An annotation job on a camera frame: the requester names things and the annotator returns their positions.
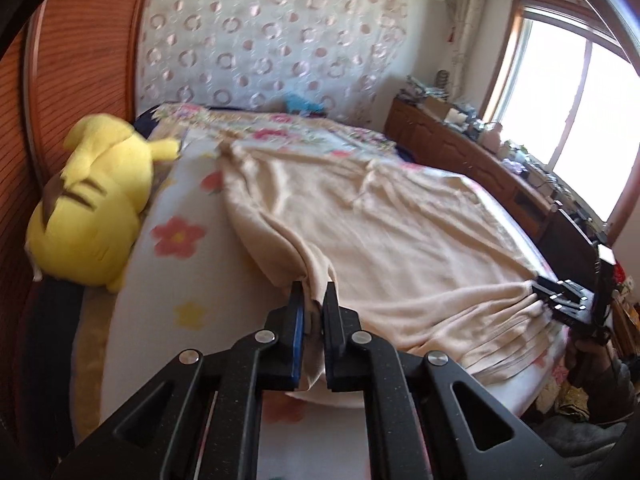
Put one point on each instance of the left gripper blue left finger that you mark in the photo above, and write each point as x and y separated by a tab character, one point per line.
290	329

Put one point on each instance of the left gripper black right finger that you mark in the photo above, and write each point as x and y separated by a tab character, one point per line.
341	363

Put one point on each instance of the beige t-shirt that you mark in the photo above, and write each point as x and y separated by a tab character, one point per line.
420	258

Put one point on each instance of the person's right hand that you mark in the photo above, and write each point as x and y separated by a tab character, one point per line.
586	359

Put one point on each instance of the white strawberry flower bedsheet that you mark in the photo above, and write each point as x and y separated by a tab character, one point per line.
191	284

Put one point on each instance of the white plastic bottle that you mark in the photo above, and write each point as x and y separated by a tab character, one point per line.
490	140

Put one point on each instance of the blue tissue box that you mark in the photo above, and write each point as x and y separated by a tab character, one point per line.
297	105

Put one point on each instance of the floral peony quilt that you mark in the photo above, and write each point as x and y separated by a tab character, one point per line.
286	132

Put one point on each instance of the brown wooden cabinet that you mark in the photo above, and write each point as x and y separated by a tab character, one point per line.
433	144

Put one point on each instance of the yellow plush toy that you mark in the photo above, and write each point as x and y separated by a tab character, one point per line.
89	216

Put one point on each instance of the cardboard box on cabinet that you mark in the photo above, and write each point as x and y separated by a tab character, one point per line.
437	107

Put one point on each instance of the stack of folded papers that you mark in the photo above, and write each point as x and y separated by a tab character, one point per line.
415	90

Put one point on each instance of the circle pattern sheer curtain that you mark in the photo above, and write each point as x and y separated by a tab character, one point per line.
346	56

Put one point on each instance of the cream side curtain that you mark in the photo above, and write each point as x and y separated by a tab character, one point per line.
467	15

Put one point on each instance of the brown slatted wardrobe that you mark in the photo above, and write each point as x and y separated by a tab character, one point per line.
60	60

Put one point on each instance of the window with brown frame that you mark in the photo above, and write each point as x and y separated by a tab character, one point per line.
564	90

